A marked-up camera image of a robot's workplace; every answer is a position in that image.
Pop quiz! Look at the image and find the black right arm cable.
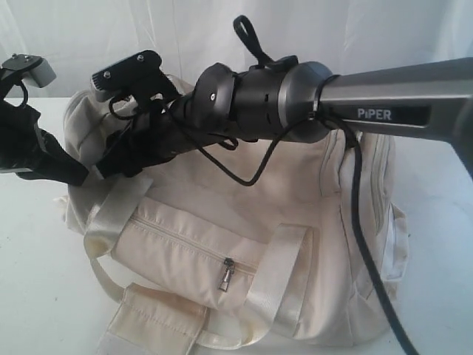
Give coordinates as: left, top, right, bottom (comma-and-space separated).
110, 14, 422, 355

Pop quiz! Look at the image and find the white backdrop curtain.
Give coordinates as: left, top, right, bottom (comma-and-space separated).
1, 1, 472, 98

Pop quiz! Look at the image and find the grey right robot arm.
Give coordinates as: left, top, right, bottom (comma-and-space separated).
92, 56, 472, 178

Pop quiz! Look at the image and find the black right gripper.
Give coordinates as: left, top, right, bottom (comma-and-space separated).
92, 89, 207, 180

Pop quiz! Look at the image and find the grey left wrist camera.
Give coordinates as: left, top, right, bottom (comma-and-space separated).
1, 54, 56, 88

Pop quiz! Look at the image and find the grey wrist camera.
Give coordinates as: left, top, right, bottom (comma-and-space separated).
91, 50, 162, 102
1, 54, 56, 88

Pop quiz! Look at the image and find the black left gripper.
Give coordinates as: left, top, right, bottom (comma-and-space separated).
1, 88, 89, 186

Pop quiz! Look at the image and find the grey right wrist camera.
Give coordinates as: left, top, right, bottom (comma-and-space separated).
91, 50, 162, 102

